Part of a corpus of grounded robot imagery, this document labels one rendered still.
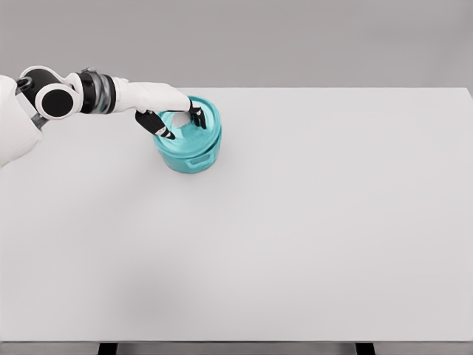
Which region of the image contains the teal pot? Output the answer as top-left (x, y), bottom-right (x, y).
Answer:
top-left (153, 131), bottom-right (222, 175)

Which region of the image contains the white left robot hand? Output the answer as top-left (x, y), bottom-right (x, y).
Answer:
top-left (129, 81), bottom-right (208, 141)

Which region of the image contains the teal pot lid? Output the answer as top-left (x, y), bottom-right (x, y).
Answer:
top-left (152, 95), bottom-right (222, 155)

